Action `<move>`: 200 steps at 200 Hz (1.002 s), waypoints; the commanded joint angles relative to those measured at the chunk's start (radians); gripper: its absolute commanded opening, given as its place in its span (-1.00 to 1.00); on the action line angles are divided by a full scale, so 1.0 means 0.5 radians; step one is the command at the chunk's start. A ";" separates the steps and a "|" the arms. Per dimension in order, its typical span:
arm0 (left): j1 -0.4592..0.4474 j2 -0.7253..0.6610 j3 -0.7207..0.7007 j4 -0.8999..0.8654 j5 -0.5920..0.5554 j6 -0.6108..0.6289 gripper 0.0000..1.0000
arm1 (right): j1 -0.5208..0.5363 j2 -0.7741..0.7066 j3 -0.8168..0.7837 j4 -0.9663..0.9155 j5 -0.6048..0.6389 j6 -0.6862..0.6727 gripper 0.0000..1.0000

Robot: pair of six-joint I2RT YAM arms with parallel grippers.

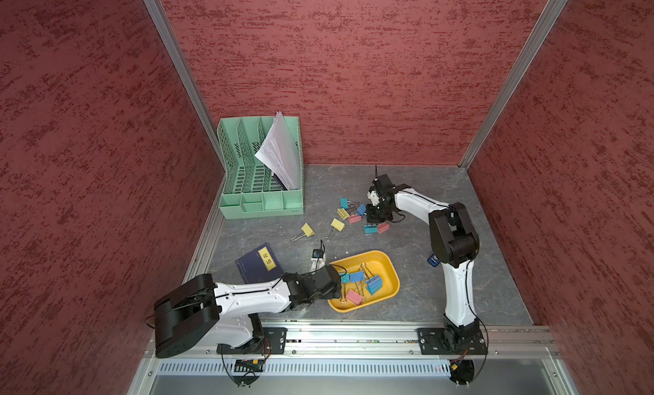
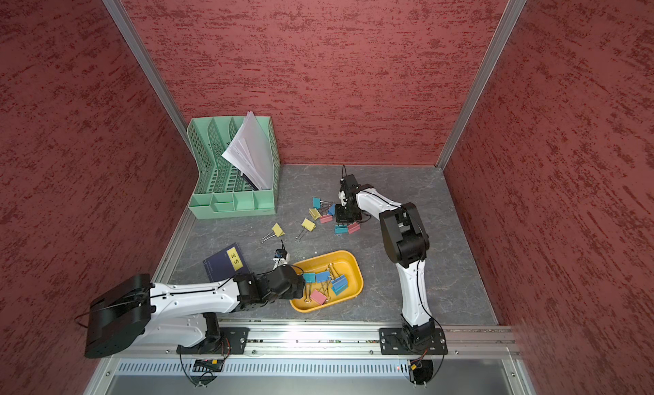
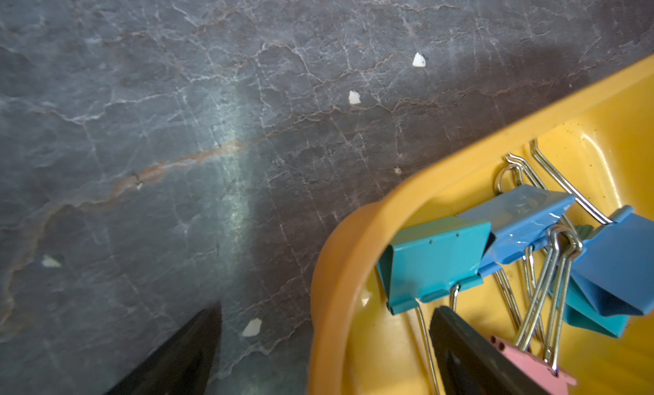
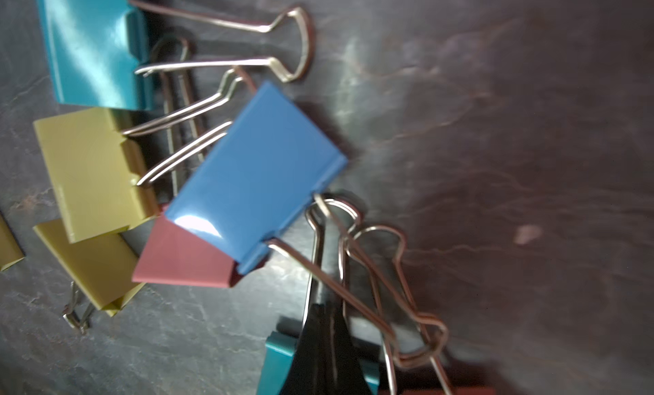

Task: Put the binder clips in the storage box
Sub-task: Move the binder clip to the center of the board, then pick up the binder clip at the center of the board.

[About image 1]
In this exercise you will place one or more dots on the green plastic file organizer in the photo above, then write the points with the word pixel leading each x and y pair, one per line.
pixel 250 189

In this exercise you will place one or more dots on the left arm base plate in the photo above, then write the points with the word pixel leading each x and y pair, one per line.
pixel 269 341

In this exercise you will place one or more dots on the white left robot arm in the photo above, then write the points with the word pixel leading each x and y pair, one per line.
pixel 229 313

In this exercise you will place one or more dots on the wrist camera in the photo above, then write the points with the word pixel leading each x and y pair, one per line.
pixel 382 190
pixel 318 257

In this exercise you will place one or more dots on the aluminium front rail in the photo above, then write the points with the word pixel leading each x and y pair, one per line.
pixel 348 339

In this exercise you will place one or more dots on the yellow plastic tray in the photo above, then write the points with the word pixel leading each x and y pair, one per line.
pixel 380 264

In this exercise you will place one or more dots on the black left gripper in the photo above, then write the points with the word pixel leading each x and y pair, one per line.
pixel 329 295

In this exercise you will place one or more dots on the pink binder clip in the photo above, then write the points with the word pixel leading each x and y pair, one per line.
pixel 354 218
pixel 354 297
pixel 381 228

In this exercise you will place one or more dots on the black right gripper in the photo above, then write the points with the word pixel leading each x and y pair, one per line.
pixel 374 217

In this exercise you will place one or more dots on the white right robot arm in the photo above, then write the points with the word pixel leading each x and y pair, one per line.
pixel 455 245

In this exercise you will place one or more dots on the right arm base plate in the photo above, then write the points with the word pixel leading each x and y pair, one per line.
pixel 451 341

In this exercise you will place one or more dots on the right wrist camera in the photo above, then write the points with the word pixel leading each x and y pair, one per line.
pixel 382 190

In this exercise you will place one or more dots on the blue stapler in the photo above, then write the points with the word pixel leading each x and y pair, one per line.
pixel 433 261

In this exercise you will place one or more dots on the white paper stack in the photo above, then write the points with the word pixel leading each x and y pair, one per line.
pixel 280 154

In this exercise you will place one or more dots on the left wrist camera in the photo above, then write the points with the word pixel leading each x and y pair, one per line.
pixel 318 257

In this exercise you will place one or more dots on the yellow binder clip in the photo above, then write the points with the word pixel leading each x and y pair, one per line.
pixel 337 225
pixel 306 232
pixel 343 214

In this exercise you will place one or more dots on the dark blue notebook yellow label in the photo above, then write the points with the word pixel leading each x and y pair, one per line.
pixel 259 266

